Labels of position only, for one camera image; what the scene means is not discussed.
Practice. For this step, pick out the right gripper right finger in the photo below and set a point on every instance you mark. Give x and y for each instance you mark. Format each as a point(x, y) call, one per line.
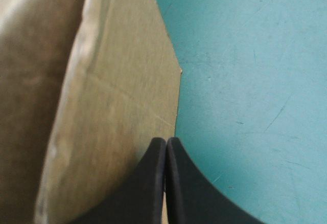
point(194, 196)

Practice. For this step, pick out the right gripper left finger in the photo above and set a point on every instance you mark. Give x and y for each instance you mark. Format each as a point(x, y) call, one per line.
point(143, 188)

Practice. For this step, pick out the brown cardboard box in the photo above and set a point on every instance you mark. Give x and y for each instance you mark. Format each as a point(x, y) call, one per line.
point(107, 93)

